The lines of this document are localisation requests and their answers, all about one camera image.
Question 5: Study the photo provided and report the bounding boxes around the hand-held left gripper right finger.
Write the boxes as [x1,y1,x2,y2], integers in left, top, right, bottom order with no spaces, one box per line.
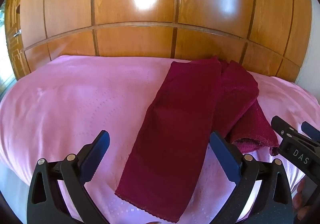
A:
[209,131,293,224]

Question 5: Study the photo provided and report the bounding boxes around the wooden headboard panels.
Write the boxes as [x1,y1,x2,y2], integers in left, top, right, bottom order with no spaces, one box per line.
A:
[19,0,313,82]

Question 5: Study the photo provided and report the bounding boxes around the maroon cloth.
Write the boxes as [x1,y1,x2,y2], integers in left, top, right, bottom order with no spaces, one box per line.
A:
[114,55,280,223]

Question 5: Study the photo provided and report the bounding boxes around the carved wooden door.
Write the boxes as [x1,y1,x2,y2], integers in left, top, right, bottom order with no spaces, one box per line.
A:
[4,0,25,81]

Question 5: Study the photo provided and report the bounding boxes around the pink bedspread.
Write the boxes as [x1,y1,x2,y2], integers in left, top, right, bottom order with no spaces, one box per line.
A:
[0,55,320,224]

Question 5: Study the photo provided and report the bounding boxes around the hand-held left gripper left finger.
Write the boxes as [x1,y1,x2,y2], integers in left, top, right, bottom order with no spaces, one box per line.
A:
[26,130,110,224]

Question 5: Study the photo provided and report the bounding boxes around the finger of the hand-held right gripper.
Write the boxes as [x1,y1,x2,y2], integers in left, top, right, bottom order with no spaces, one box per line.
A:
[301,121,320,141]
[271,115,300,142]

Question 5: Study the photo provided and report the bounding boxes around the person's right hand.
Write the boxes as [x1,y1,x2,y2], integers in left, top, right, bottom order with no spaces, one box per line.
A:
[292,178,315,220]

